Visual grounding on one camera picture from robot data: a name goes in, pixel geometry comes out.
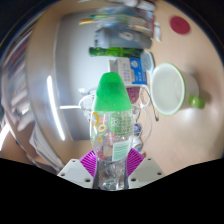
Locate wooden shelf unit with books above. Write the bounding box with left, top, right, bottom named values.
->
left=0, top=9, right=84, bottom=174

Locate clear bottle with green cap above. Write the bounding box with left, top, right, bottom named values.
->
left=89, top=71, right=135, bottom=192

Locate pale teal hairbrush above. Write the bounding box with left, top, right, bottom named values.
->
left=139, top=50, right=155, bottom=73

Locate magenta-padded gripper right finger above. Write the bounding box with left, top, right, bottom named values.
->
left=125, top=147, right=166, bottom=190

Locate magenta pouch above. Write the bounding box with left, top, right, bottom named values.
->
left=126, top=85, right=149, bottom=105

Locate grey shaker bottle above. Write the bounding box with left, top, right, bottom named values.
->
left=94, top=27, right=153, bottom=50

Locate white cable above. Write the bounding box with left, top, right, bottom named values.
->
left=78, top=87, right=98, bottom=114

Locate white LED light bar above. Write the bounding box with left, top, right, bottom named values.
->
left=46, top=75, right=67, bottom=142

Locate white mug with green handle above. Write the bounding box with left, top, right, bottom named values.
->
left=149, top=62, right=206, bottom=117

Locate yellow-capped bottle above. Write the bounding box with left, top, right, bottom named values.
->
left=78, top=17, right=101, bottom=27

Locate flat round red coaster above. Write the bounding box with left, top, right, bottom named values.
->
left=169, top=15, right=191, bottom=35

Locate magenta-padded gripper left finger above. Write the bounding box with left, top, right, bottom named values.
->
left=57, top=149, right=100, bottom=190

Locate green glass bottle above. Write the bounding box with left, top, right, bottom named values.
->
left=88, top=46, right=144, bottom=59

